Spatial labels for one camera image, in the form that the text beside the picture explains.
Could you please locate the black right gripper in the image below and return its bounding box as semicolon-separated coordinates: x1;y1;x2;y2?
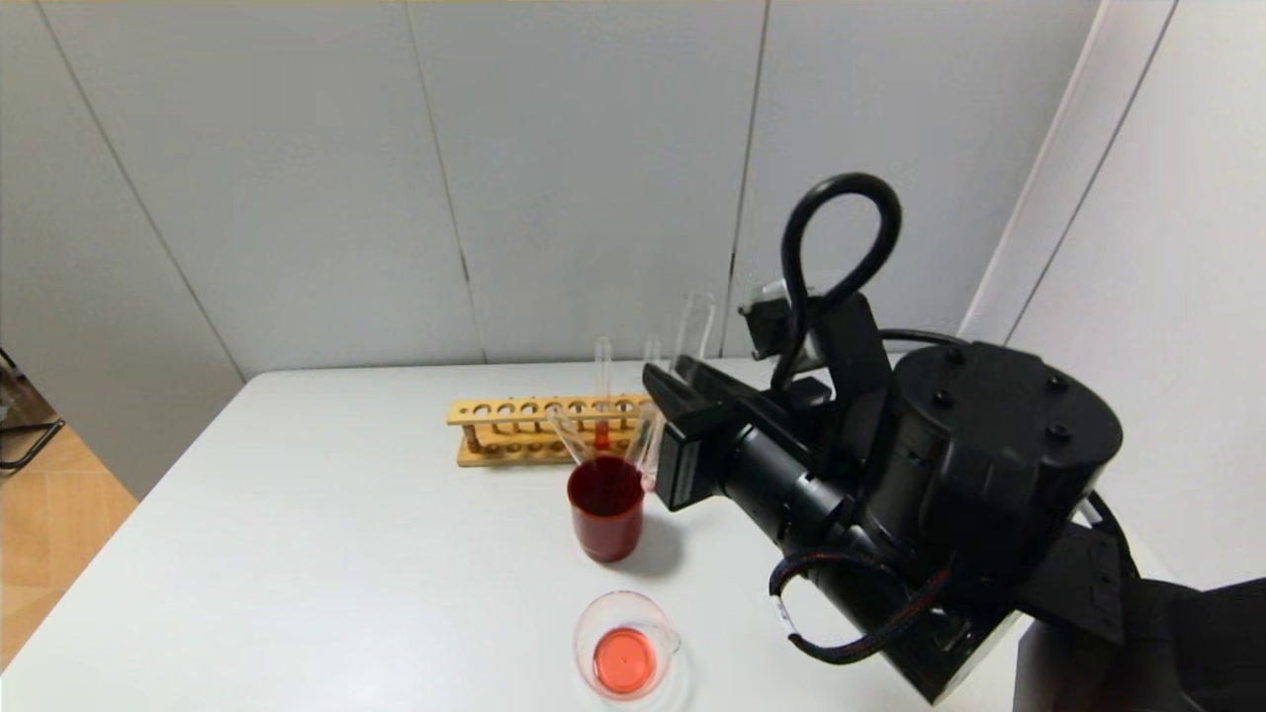
641;354;855;556

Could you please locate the test tube with red pigment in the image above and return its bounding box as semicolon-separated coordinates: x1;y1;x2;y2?
638;291;716;492

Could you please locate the empty glass test tube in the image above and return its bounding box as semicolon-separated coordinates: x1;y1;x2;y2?
546;403;594;468
625;400;658;470

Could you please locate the test tube with orange pigment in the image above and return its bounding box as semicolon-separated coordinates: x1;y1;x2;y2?
594;338;611;452

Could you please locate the wooden test tube rack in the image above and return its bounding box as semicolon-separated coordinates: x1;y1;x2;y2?
447;394;656;468

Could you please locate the dark red plastic cup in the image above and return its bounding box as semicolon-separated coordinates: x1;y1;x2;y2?
567;455;647;564

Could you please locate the clear glass beaker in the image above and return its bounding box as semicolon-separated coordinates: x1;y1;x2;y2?
574;589;683;703

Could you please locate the black camera cable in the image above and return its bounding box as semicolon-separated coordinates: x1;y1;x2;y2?
769;173;970;393

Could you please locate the braided black arm cable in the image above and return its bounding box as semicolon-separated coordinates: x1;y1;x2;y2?
769;551;956;667

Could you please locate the black metal chair frame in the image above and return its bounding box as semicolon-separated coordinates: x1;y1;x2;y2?
0;348;67;474

